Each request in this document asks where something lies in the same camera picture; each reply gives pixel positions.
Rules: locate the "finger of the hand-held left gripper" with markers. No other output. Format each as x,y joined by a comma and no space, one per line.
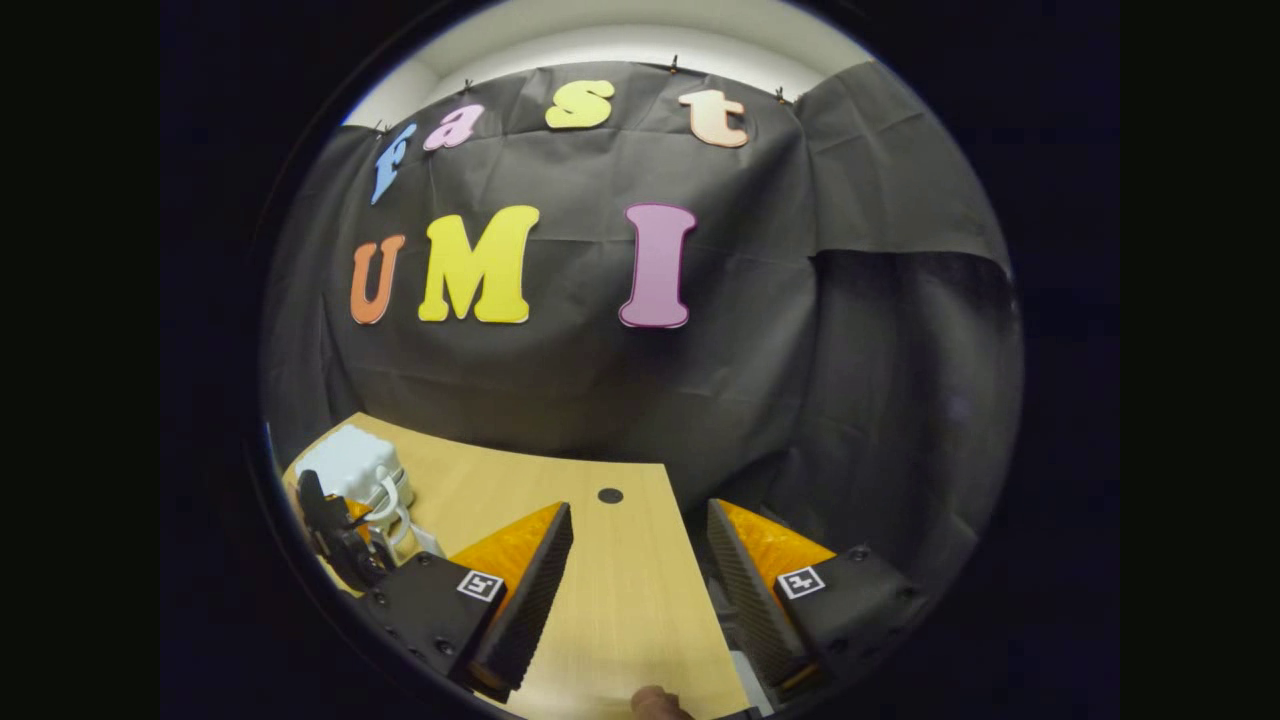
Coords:
318,515
362,565

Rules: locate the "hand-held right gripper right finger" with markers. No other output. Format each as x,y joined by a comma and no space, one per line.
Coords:
750,600

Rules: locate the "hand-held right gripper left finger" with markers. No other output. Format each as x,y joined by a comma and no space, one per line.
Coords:
525,600

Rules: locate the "light blue suitcase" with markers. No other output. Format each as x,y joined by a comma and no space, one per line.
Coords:
350,460

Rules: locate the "black backdrop cloth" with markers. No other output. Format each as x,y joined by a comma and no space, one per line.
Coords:
640,380

